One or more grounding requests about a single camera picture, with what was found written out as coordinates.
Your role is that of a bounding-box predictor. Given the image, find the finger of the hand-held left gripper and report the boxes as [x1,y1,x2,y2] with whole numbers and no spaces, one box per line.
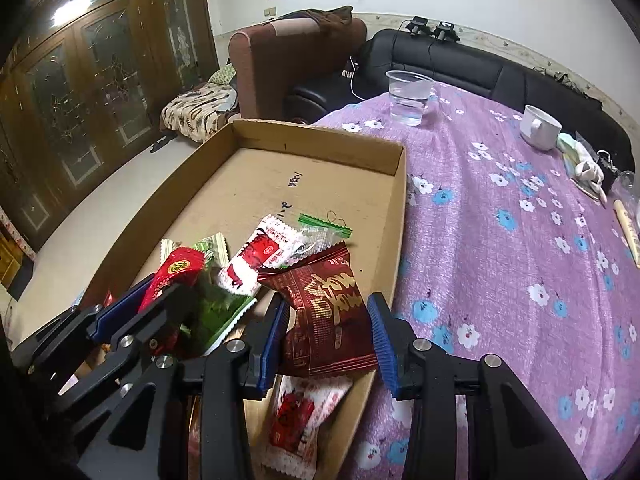
[10,274,157,377]
[44,282,201,427]

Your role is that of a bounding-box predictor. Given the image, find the black slippers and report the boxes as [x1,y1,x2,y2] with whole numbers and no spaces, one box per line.
[149,132,179,154]

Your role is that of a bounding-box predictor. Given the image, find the white mug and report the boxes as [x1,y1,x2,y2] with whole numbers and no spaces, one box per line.
[519,104,564,151]

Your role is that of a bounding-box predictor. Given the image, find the clear green candy packet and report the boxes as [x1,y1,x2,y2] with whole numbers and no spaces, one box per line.
[294,212,354,262]

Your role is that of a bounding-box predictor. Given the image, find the green white snack packet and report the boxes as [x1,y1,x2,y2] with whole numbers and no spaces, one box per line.
[192,232,232,268]

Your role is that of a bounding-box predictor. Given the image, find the white red-label snack packet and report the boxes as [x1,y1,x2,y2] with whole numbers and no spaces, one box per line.
[261,374,354,479]
[216,213,307,297]

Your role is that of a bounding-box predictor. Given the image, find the dark red snack packet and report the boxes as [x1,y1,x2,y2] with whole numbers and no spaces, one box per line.
[256,249,379,379]

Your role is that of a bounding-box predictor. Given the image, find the green pea packet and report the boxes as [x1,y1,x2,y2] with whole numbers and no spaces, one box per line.
[179,279,257,357]

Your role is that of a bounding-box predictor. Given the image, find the black leather sofa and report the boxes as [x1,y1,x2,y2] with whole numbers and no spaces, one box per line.
[284,28,637,172]

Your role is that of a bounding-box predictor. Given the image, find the small black bag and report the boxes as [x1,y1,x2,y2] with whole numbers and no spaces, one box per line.
[597,152,622,187]

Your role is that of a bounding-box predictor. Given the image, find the brown armchair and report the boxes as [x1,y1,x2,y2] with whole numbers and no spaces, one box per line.
[228,17,369,124]

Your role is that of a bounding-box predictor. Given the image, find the brown garment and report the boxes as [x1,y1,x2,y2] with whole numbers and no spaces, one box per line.
[281,5,354,34]

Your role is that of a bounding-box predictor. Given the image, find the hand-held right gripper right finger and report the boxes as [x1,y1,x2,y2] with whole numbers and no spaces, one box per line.
[366,291,589,480]

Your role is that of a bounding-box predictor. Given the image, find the patterned blanket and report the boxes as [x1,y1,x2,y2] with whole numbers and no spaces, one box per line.
[159,67,239,144]

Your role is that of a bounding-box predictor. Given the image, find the white cable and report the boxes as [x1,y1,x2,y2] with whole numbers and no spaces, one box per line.
[347,54,372,104]

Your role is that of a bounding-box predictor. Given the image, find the clear plastic water cup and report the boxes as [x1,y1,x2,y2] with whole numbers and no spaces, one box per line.
[384,69,434,127]

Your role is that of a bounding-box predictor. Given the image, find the cream tube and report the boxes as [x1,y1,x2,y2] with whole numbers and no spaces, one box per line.
[613,198,640,267]

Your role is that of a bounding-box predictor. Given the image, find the empty clear plastic cup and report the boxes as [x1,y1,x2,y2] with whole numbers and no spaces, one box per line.
[617,170,640,202]

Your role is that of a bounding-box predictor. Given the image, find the wooden glass-door cabinet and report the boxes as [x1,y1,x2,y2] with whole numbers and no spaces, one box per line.
[0,0,222,262]

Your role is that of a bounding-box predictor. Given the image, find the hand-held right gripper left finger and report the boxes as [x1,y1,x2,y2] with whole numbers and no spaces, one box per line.
[75,292,292,480]

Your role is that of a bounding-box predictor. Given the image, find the cardboard box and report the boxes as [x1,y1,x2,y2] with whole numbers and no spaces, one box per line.
[74,118,409,480]

